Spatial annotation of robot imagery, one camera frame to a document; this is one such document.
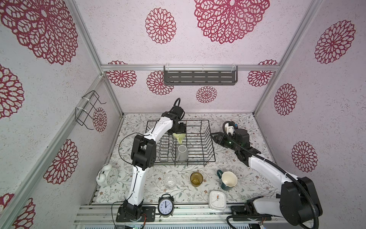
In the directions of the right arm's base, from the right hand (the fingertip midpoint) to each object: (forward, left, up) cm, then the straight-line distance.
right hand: (211, 134), depth 82 cm
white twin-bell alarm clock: (-23, +57, -8) cm, 62 cm away
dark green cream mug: (-20, -10, -17) cm, 29 cm away
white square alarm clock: (-31, -3, -17) cm, 36 cm away
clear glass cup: (-22, +24, -20) cm, 38 cm away
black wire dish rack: (+1, +7, -20) cm, 21 cm away
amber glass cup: (-20, +8, -19) cm, 28 cm away
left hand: (+10, +19, -11) cm, 24 cm away
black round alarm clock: (-35, +25, -17) cm, 46 cm away
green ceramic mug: (+4, +19, -9) cm, 21 cm away
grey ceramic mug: (-8, +17, -9) cm, 21 cm away
